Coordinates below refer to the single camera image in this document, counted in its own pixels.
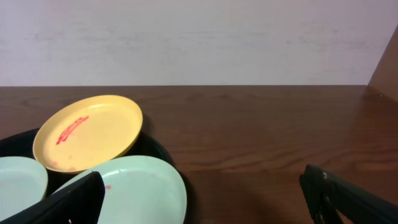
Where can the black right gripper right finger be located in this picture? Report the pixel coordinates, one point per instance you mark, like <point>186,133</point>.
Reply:
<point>327,196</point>

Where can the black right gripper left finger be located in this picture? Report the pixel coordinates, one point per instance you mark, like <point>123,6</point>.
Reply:
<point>79,202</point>

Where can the mint green plate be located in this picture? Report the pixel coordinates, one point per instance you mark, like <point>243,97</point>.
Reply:
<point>23,183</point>
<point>140,190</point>

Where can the yellow plate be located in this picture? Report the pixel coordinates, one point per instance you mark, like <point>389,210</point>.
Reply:
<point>87,133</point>

